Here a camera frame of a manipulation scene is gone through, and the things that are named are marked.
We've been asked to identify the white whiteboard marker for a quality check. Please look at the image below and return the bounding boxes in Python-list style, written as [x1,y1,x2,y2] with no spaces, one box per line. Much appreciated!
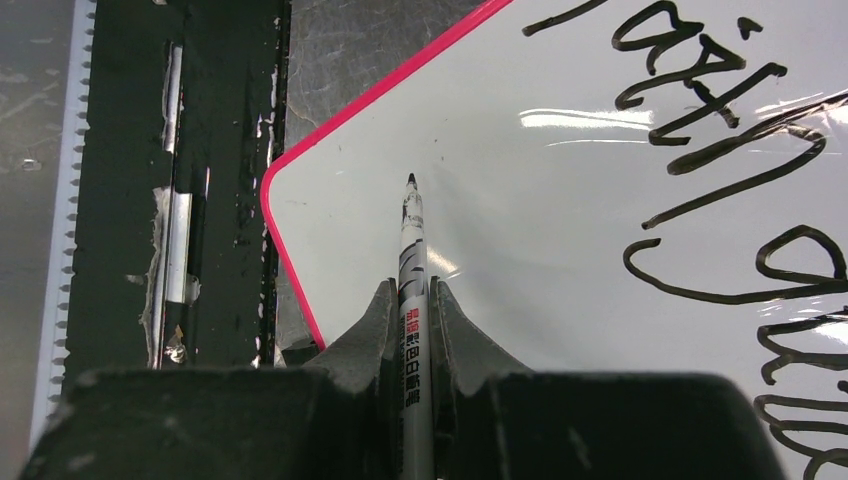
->
[398,174,436,479]

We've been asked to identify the left black whiteboard foot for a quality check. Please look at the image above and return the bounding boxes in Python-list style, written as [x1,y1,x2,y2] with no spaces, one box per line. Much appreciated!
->
[279,339,321,367]

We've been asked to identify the pink framed whiteboard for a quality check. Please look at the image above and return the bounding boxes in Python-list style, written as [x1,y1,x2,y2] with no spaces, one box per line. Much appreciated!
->
[262,1,847,479]

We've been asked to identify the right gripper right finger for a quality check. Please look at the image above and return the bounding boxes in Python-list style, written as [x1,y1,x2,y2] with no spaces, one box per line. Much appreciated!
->
[429,278,783,479]

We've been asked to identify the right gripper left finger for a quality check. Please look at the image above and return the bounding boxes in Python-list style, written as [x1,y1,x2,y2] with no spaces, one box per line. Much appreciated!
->
[21,279,398,479]

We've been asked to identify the blue toothed cable rail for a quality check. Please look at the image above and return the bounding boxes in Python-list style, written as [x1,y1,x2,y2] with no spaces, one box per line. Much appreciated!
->
[29,0,97,448]

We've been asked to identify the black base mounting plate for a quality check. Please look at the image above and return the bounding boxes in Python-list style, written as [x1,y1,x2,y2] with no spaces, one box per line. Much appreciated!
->
[62,1,291,388]

